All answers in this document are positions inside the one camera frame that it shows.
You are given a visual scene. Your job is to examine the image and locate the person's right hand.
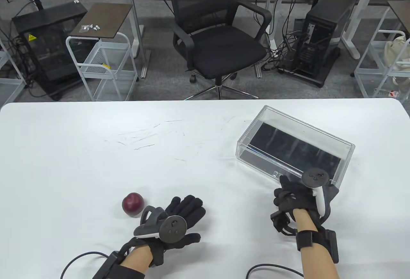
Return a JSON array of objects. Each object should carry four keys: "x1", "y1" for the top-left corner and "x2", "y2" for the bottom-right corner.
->
[{"x1": 273, "y1": 175, "x2": 337, "y2": 228}]

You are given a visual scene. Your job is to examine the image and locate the person's left hand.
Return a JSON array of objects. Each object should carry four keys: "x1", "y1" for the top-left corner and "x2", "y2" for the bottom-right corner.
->
[{"x1": 141, "y1": 195, "x2": 206, "y2": 267}]

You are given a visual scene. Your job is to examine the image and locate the clear plastic drawer organizer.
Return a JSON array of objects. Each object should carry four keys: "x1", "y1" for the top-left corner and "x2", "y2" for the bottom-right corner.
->
[{"x1": 236, "y1": 105, "x2": 355, "y2": 187}]

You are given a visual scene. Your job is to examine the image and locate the person's left forearm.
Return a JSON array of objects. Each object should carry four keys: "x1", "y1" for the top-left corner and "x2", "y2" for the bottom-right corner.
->
[{"x1": 96, "y1": 245, "x2": 154, "y2": 279}]

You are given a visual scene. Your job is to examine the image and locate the grey left hand controller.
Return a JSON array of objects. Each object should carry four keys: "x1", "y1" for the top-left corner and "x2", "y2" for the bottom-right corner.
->
[{"x1": 133, "y1": 206, "x2": 188, "y2": 244}]

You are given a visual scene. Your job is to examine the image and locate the grey hand controller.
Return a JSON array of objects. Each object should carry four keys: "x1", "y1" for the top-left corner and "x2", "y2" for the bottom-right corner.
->
[
  {"x1": 302, "y1": 169, "x2": 330, "y2": 218},
  {"x1": 133, "y1": 206, "x2": 188, "y2": 244}
]

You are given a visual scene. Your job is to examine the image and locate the grey right hand controller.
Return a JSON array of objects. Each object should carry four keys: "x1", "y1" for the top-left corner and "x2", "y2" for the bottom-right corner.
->
[{"x1": 302, "y1": 169, "x2": 330, "y2": 218}]

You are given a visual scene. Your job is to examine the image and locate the black open computer tower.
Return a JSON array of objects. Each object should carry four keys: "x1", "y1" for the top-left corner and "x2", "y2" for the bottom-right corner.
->
[{"x1": 279, "y1": 0, "x2": 357, "y2": 88}]

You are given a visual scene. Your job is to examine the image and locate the black mesh office chair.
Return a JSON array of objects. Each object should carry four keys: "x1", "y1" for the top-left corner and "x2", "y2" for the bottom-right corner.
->
[{"x1": 163, "y1": 0, "x2": 273, "y2": 100}]

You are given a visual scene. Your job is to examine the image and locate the cream fabric bag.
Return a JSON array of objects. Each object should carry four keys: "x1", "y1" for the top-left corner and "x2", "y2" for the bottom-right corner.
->
[{"x1": 384, "y1": 36, "x2": 410, "y2": 72}]

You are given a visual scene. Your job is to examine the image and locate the white corner desk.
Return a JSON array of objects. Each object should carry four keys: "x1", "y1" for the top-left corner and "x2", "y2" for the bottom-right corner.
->
[{"x1": 330, "y1": 0, "x2": 410, "y2": 60}]

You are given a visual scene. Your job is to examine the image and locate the brown square board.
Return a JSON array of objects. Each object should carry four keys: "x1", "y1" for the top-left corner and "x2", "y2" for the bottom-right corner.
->
[{"x1": 70, "y1": 3, "x2": 133, "y2": 39}]

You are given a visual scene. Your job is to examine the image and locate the black glass computer tower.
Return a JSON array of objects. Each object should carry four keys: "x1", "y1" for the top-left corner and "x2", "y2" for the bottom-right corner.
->
[{"x1": 12, "y1": 2, "x2": 93, "y2": 101}]

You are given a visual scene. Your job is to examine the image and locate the black right wrist strap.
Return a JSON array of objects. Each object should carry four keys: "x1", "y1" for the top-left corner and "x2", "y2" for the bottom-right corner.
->
[{"x1": 295, "y1": 230, "x2": 316, "y2": 251}]

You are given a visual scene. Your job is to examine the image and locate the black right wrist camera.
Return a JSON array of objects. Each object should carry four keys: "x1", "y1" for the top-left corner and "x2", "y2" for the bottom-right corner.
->
[{"x1": 317, "y1": 228, "x2": 339, "y2": 263}]

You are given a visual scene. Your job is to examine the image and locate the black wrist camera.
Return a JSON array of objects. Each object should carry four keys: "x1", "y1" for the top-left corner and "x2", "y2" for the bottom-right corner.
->
[
  {"x1": 317, "y1": 228, "x2": 339, "y2": 263},
  {"x1": 93, "y1": 251, "x2": 124, "y2": 279}
]

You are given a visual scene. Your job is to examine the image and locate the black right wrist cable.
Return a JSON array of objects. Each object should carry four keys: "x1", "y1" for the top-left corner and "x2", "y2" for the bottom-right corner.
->
[{"x1": 246, "y1": 262, "x2": 304, "y2": 279}]

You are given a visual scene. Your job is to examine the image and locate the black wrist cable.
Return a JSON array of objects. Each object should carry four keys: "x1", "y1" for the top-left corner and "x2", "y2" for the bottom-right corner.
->
[
  {"x1": 60, "y1": 252, "x2": 111, "y2": 279},
  {"x1": 246, "y1": 262, "x2": 304, "y2": 279}
]

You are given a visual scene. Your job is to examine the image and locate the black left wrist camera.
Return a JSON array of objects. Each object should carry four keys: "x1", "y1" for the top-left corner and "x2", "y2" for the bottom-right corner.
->
[{"x1": 93, "y1": 251, "x2": 124, "y2": 279}]

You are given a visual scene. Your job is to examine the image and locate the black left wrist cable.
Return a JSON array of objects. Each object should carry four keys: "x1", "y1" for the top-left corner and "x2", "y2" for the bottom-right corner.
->
[{"x1": 60, "y1": 252, "x2": 111, "y2": 279}]

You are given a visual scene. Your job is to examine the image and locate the white frame cart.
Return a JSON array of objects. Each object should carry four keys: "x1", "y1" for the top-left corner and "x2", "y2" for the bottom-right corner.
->
[{"x1": 351, "y1": 1, "x2": 410, "y2": 99}]

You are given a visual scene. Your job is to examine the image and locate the black floor cable bundle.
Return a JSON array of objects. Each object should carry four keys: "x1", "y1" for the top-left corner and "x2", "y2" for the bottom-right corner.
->
[{"x1": 261, "y1": 0, "x2": 309, "y2": 73}]

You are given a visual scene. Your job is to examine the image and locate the white wire rolling cart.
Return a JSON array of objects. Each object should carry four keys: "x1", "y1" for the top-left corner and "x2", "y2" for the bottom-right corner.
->
[{"x1": 66, "y1": 33, "x2": 139, "y2": 101}]

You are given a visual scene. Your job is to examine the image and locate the white metal shelf frame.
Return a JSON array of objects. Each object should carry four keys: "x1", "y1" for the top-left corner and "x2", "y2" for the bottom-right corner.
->
[{"x1": 0, "y1": 41, "x2": 28, "y2": 107}]

